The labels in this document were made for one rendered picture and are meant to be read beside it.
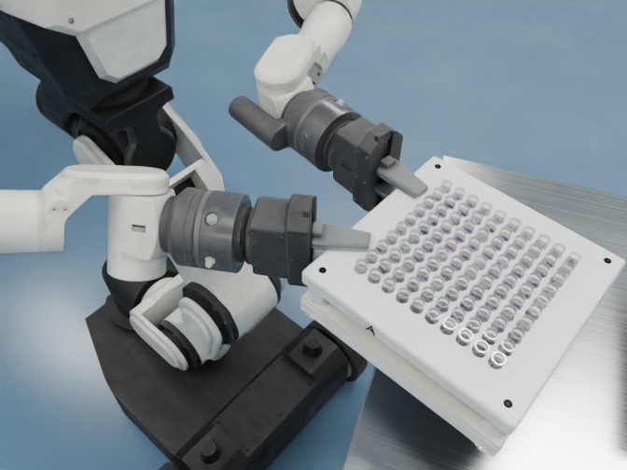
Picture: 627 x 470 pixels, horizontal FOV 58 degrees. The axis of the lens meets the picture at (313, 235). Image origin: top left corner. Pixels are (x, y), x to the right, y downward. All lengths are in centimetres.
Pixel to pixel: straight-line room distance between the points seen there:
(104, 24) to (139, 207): 30
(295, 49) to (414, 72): 205
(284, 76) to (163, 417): 97
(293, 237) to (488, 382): 23
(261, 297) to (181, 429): 50
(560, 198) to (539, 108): 182
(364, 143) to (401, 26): 255
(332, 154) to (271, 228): 17
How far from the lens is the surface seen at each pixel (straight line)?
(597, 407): 73
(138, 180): 63
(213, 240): 59
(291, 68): 77
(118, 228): 64
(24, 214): 63
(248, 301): 106
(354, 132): 69
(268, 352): 153
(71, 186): 62
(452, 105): 264
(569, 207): 92
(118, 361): 159
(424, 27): 321
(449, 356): 55
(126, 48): 87
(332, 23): 91
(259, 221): 58
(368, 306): 56
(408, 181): 67
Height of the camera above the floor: 149
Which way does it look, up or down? 48 degrees down
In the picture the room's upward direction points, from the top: straight up
